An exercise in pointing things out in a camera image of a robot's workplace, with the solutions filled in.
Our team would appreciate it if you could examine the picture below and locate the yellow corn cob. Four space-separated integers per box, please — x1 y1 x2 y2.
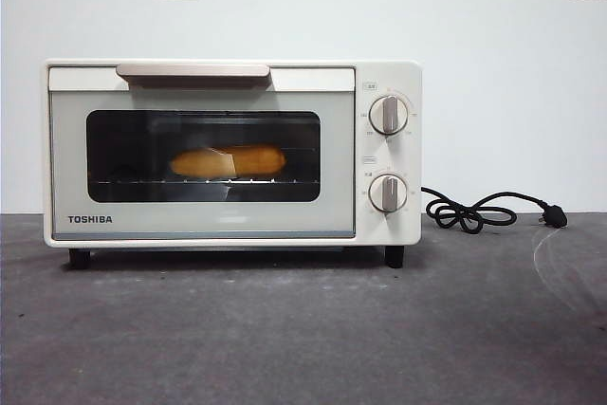
168 142 287 178

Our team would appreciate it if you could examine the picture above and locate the metal wire oven rack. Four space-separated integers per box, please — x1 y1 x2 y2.
89 175 320 187

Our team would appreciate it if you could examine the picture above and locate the oven door with beige handle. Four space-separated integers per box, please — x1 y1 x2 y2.
47 63 358 241

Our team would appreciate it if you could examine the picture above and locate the oven timer knob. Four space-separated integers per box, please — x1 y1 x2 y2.
368 173 410 214

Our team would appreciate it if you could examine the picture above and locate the white Toshiba toaster oven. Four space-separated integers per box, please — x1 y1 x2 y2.
45 59 424 270

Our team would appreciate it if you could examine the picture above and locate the oven temperature knob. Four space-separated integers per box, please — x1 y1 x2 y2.
368 93 410 137

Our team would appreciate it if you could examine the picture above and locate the black oven power cable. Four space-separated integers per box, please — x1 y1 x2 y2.
421 186 569 235

